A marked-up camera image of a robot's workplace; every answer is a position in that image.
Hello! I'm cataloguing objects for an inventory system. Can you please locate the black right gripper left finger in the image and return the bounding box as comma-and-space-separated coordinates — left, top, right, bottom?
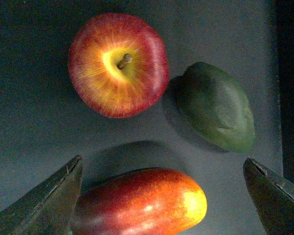
0, 155, 83, 235

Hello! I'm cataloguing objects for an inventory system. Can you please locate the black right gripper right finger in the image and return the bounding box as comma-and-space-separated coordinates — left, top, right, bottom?
243, 158, 294, 235

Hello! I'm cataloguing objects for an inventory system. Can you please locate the red yellow apple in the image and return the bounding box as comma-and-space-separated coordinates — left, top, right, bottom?
68, 13, 169, 118

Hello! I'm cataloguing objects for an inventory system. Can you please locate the black near display tray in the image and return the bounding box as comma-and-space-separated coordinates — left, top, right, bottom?
0, 0, 286, 235

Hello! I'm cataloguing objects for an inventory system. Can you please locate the red yellow mango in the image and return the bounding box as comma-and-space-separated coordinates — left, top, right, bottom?
71, 168, 208, 235

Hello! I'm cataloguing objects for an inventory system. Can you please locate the green avocado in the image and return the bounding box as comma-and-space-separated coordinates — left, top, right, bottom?
176, 62, 256, 153

